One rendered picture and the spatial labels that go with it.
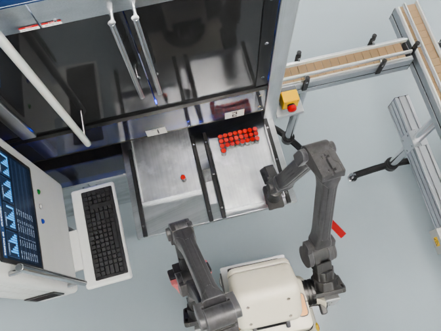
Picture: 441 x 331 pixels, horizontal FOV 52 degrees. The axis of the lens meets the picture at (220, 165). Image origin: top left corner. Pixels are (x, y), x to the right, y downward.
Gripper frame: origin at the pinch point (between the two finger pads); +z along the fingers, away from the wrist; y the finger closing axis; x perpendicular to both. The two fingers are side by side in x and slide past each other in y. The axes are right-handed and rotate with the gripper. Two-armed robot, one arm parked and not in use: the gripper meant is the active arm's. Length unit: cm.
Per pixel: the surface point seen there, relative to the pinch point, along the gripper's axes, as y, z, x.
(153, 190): 18, 2, 48
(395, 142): 40, 90, -101
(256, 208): -0.7, 2.2, 6.9
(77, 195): 26, 9, 83
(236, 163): 20.8, 1.8, 10.2
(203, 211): 3.2, 2.2, 29.1
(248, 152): 24.9, 1.8, 3.8
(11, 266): -12, -51, 88
